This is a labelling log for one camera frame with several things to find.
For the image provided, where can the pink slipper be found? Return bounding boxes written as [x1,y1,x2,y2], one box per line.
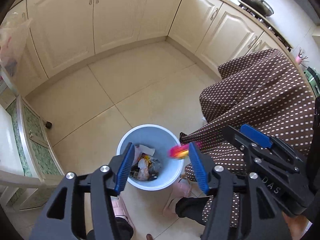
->
[162,178,191,217]
[111,196,135,229]

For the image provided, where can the pink utensil holder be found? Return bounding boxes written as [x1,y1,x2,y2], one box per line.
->
[295,48,308,64]

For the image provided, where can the white green side cart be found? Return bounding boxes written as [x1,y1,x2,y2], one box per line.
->
[1,96,65,212]

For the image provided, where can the black snack bag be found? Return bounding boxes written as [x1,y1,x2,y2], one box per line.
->
[130,155,162,181]

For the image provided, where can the clear plastic bag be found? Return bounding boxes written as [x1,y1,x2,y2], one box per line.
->
[1,12,32,77]

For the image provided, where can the colourful candy wrapper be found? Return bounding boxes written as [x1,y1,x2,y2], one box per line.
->
[168,141,201,159]

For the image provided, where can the black gas stove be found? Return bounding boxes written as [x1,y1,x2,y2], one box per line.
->
[238,0,293,51]

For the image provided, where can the white paper bag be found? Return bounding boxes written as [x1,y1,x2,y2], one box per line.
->
[132,144,156,165]

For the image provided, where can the black wok with lid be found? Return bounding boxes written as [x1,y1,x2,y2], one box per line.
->
[241,0,274,17]

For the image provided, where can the green electric grill pot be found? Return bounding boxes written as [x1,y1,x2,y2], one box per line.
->
[304,67,320,97]

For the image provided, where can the person right hand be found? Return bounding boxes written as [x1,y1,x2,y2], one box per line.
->
[282,212,317,240]

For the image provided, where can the blue plastic trash bin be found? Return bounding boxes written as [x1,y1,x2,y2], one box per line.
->
[116,124,184,191]

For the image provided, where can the brown polka dot tablecloth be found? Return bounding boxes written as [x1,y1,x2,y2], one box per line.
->
[178,48,316,228]

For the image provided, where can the cream lower cabinets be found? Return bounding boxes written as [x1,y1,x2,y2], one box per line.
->
[7,0,291,96]

